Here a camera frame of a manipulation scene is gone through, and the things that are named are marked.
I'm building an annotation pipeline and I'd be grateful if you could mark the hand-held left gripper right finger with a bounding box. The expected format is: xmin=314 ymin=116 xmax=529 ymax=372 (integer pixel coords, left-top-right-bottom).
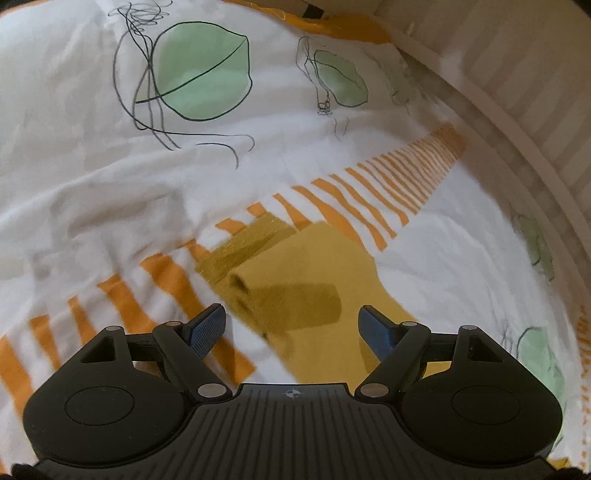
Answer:
xmin=355 ymin=304 xmax=509 ymax=400

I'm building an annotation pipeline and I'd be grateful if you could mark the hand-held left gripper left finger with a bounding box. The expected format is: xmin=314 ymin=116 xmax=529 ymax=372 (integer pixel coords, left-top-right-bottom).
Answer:
xmin=78 ymin=304 xmax=234 ymax=401

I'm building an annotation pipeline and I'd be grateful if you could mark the mustard yellow knit garment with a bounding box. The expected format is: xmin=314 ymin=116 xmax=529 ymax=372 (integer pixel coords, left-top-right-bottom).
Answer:
xmin=196 ymin=216 xmax=455 ymax=385

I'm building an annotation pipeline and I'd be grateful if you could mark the white leaf-print bed sheet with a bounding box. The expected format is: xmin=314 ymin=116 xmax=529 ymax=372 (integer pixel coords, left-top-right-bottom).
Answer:
xmin=0 ymin=0 xmax=583 ymax=472

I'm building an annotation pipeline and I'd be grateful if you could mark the orange cloth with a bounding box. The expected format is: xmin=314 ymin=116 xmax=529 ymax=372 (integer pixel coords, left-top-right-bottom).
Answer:
xmin=277 ymin=11 xmax=395 ymax=47

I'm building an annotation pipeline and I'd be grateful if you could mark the beige bed frame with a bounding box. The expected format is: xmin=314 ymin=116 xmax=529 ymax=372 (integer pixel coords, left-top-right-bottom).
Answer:
xmin=392 ymin=28 xmax=591 ymax=333

